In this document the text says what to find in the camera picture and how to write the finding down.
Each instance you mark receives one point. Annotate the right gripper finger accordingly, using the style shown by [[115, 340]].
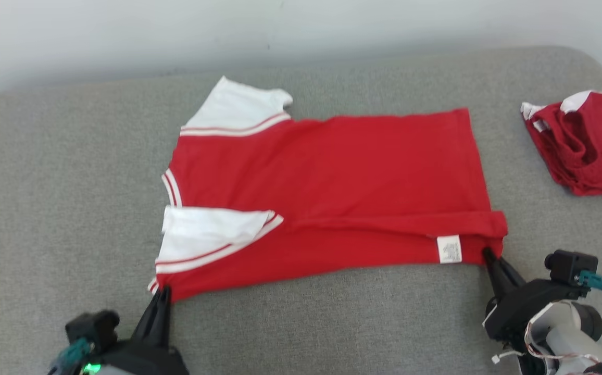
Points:
[[509, 273], [492, 276]]

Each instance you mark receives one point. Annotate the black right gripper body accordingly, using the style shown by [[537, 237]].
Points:
[[532, 307]]

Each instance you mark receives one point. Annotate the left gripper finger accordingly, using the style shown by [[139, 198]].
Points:
[[150, 323], [166, 317]]

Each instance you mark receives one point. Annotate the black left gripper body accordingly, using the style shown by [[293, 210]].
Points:
[[139, 362]]

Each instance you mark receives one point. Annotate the red white t-shirt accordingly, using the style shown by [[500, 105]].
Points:
[[332, 182]]

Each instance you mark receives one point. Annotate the folded red white garment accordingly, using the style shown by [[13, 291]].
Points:
[[587, 146]]

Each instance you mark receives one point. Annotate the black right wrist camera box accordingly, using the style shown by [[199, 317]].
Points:
[[569, 266]]

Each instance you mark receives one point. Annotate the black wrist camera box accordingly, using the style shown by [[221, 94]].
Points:
[[569, 266], [92, 328]]

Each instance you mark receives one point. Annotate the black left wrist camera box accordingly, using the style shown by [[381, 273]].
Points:
[[92, 328]]

